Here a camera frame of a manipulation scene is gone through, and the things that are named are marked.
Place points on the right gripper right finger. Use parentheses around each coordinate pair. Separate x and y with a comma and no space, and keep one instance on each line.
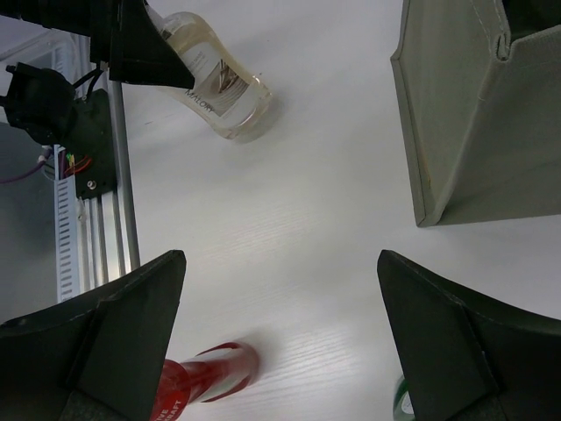
(465,355)

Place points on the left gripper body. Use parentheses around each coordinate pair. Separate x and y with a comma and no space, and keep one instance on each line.
(82,17)

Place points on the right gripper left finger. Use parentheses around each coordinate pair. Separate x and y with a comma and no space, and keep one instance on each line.
(97,356)

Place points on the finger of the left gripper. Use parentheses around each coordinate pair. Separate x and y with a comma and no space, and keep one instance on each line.
(139,55)

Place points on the green dish soap bottle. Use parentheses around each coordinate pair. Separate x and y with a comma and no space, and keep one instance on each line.
(402,405)

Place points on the clear amber perfume bottle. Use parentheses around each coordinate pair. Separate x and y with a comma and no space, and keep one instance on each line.
(227,96)

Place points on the red soap bottle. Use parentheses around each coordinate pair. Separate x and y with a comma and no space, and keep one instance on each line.
(212,375)

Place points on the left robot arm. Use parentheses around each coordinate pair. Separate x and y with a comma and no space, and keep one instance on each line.
(40,101)

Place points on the green canvas bag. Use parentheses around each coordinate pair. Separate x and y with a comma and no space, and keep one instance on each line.
(478,90)

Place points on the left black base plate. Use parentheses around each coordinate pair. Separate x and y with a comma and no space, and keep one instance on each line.
(91,142)

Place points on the white slotted cable duct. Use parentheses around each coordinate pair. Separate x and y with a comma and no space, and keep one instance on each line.
(67,255)

